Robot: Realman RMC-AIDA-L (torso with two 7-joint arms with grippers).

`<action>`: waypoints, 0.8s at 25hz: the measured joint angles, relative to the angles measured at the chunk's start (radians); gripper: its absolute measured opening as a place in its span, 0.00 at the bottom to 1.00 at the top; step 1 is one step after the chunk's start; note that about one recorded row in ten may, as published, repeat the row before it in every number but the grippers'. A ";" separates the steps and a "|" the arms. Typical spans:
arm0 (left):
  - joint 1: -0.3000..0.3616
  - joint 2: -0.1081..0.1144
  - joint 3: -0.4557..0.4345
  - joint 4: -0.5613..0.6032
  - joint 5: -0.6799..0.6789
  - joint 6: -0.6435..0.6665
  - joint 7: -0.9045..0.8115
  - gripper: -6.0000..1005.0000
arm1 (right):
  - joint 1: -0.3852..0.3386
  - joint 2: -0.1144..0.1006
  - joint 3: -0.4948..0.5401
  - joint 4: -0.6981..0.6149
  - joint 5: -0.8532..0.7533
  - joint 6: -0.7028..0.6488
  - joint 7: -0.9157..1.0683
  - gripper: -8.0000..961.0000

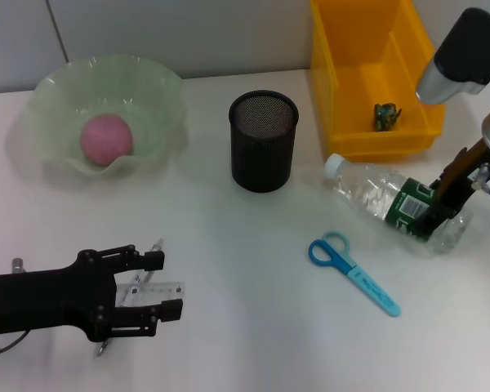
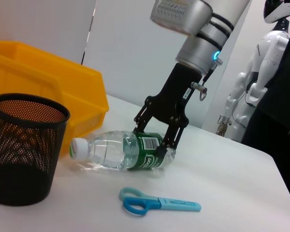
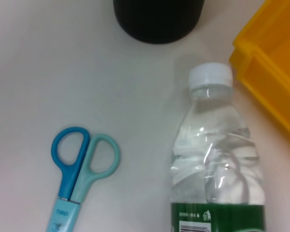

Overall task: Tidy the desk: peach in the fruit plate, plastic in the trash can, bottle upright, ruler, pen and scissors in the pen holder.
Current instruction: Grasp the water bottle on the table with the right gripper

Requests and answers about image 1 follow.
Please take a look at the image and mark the clear plastic ruler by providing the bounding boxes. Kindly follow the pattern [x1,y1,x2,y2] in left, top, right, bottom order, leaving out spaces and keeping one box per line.
[114,279,186,307]

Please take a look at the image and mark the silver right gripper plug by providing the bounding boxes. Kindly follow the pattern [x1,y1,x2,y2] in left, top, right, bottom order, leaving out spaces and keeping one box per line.
[471,163,490,191]

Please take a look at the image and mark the clear bottle green label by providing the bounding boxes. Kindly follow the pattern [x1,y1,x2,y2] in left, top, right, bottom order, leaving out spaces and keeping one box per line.
[324,153,474,254]

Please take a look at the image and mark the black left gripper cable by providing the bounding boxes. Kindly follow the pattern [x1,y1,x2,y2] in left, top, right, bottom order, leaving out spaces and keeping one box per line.
[0,330,32,356]

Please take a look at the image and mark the yellow plastic bin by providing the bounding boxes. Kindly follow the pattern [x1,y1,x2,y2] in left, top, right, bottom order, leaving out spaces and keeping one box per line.
[309,0,447,163]

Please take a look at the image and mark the black mesh pen cup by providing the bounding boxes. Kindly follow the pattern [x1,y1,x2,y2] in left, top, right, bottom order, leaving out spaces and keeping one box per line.
[227,90,300,194]

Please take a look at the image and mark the silver pen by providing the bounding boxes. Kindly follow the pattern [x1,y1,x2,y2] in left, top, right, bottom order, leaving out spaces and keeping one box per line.
[94,238,166,359]

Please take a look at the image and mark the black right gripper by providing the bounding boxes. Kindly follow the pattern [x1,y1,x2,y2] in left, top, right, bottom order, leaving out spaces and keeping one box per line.
[416,138,490,242]

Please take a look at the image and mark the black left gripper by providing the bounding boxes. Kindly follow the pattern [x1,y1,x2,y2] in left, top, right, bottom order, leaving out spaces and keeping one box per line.
[0,243,185,343]

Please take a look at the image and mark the blue scissors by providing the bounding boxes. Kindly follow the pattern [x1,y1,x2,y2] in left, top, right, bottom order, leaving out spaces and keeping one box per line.
[308,230,402,318]

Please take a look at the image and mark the green glass fruit bowl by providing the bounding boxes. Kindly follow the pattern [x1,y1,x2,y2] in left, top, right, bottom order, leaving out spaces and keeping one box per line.
[26,55,189,176]

